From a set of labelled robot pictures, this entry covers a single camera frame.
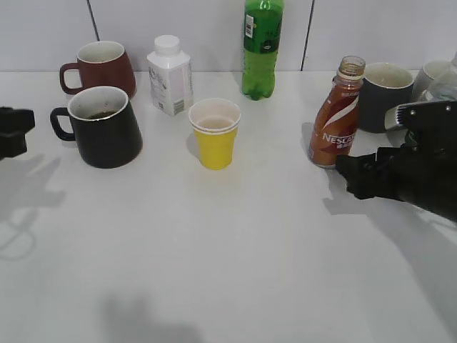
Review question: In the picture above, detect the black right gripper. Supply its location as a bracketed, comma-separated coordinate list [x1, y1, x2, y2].
[336, 146, 456, 222]

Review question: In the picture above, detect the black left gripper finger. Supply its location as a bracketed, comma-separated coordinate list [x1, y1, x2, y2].
[0, 106, 35, 159]

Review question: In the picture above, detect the brown Nescafe coffee bottle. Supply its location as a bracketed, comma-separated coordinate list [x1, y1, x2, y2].
[308, 56, 366, 168]

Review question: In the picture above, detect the black ceramic mug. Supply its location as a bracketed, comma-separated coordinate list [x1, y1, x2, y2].
[50, 86, 143, 169]

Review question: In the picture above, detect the yellow paper cup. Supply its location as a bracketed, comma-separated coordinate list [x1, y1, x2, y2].
[188, 98, 241, 170]

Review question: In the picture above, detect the dark grey ceramic mug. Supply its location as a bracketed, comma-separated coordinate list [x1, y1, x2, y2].
[358, 62, 414, 134]

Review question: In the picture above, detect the white ceramic mug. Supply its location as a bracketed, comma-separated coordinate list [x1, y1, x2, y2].
[411, 61, 451, 102]

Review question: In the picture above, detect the clear water bottle green label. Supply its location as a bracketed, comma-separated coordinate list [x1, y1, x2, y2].
[419, 56, 456, 101]

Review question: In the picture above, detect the white plastic milk bottle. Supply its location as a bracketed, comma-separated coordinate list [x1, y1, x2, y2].
[147, 35, 194, 116]

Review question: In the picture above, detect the green soda bottle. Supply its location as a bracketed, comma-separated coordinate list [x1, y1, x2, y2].
[241, 0, 284, 101]

